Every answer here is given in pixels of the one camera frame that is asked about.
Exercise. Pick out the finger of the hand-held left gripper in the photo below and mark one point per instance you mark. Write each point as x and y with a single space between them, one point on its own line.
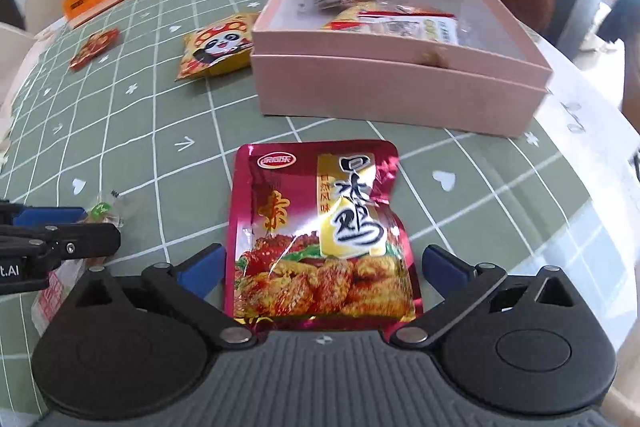
85 241
50 217

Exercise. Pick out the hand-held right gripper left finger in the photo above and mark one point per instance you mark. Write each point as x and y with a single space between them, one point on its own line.
202 269

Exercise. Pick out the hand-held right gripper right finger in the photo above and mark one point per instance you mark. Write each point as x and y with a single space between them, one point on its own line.
445 269

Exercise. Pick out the clear bread packet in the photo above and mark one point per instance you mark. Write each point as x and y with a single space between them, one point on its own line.
102 209

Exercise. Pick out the red chicken snack packet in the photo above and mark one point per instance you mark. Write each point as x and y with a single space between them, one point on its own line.
300 217

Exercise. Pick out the pink cardboard box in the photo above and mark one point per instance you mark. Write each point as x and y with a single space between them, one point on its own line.
390 92

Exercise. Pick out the white red-print snack bag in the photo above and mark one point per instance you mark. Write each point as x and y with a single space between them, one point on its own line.
400 27

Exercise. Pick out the small brown snack packet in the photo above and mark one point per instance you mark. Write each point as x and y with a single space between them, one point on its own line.
345 1

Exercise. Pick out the green checked tablecloth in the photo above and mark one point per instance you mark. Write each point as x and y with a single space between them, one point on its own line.
150 132

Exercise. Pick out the small red snack packet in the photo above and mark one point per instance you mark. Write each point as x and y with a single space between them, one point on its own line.
95 48

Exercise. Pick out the yellow panda snack packet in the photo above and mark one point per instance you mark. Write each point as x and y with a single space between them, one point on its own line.
215 49

